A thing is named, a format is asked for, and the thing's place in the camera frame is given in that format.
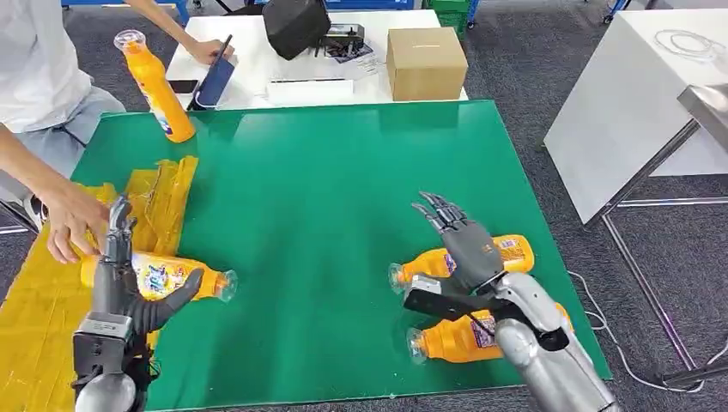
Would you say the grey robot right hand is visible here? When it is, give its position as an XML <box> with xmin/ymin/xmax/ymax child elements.
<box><xmin>412</xmin><ymin>191</ymin><xmax>507</xmax><ymax>295</ymax></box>

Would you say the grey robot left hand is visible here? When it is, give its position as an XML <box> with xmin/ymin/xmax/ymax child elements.
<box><xmin>89</xmin><ymin>195</ymin><xmax>204</xmax><ymax>336</ymax></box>

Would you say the person's left hand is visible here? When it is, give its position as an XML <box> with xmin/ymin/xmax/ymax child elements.
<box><xmin>187</xmin><ymin>38</ymin><xmax>235</xmax><ymax>66</ymax></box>

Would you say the person's right hand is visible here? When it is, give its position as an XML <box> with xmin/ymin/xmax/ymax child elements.
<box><xmin>46</xmin><ymin>193</ymin><xmax>111</xmax><ymax>266</ymax></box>

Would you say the blue tablet case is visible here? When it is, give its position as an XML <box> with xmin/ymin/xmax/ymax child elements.
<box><xmin>187</xmin><ymin>34</ymin><xmax>236</xmax><ymax>112</ymax></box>

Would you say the orange drink bottle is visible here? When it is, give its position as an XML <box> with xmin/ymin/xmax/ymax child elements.
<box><xmin>405</xmin><ymin>304</ymin><xmax>574</xmax><ymax>367</ymax></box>
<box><xmin>112</xmin><ymin>29</ymin><xmax>197</xmax><ymax>144</ymax></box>
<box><xmin>388</xmin><ymin>233</ymin><xmax>536</xmax><ymax>295</ymax></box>
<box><xmin>79</xmin><ymin>251</ymin><xmax>239</xmax><ymax>304</ymax></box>

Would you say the small white table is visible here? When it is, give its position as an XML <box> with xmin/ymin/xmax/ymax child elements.
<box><xmin>165</xmin><ymin>9</ymin><xmax>470</xmax><ymax>112</ymax></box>

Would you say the black bag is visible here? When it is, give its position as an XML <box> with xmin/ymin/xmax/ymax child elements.
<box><xmin>262</xmin><ymin>0</ymin><xmax>332</xmax><ymax>62</ymax></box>

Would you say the white flat box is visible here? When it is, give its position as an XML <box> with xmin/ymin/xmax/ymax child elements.
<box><xmin>265</xmin><ymin>78</ymin><xmax>355</xmax><ymax>106</ymax></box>

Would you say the black remote controller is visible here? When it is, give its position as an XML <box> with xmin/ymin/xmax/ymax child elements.
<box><xmin>315</xmin><ymin>23</ymin><xmax>367</xmax><ymax>59</ymax></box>

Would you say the green table mat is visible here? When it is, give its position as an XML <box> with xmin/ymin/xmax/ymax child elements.
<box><xmin>70</xmin><ymin>100</ymin><xmax>614</xmax><ymax>412</ymax></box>

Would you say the printed paper sheet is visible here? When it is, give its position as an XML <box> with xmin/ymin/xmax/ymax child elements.
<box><xmin>326</xmin><ymin>42</ymin><xmax>393</xmax><ymax>81</ymax></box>

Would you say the person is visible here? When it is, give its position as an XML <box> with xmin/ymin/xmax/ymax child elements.
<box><xmin>0</xmin><ymin>0</ymin><xmax>235</xmax><ymax>266</ymax></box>

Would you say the brown cardboard box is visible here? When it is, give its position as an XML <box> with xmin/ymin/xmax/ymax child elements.
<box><xmin>386</xmin><ymin>27</ymin><xmax>470</xmax><ymax>103</ymax></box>

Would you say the large white table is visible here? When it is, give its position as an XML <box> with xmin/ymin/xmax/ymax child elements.
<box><xmin>543</xmin><ymin>8</ymin><xmax>728</xmax><ymax>226</ymax></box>

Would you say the green plastic crate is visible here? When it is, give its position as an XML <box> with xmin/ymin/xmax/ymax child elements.
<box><xmin>426</xmin><ymin>0</ymin><xmax>473</xmax><ymax>33</ymax></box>

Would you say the steel bench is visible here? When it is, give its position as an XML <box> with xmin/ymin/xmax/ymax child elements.
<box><xmin>585</xmin><ymin>83</ymin><xmax>728</xmax><ymax>388</ymax></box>

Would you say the blue metal frame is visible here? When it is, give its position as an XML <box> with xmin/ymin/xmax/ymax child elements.
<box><xmin>61</xmin><ymin>0</ymin><xmax>190</xmax><ymax>25</ymax></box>

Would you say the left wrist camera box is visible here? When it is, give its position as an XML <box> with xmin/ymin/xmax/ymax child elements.
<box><xmin>72</xmin><ymin>311</ymin><xmax>137</xmax><ymax>388</ymax></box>

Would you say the white floor cable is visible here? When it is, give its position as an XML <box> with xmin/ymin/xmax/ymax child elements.
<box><xmin>568</xmin><ymin>271</ymin><xmax>728</xmax><ymax>395</ymax></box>

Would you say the white coiled cable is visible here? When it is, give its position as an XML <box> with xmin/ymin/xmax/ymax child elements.
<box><xmin>652</xmin><ymin>28</ymin><xmax>728</xmax><ymax>64</ymax></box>

